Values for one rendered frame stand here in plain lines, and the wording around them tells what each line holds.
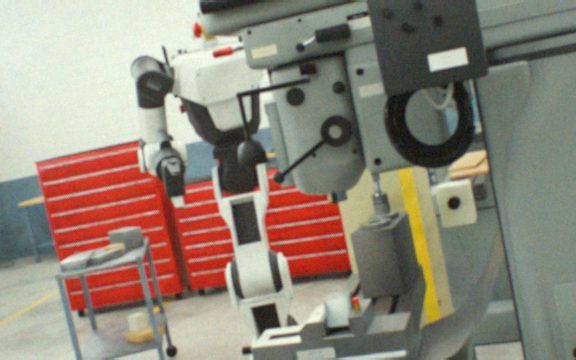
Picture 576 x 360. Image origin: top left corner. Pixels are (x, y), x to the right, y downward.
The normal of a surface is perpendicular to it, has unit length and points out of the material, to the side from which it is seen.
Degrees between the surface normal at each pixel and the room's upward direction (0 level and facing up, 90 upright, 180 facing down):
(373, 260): 90
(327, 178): 117
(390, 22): 90
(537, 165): 90
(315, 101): 90
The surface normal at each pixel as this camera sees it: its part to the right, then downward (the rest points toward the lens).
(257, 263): -0.11, -0.32
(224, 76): 0.33, 0.17
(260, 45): -0.22, 0.14
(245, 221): -0.06, -0.08
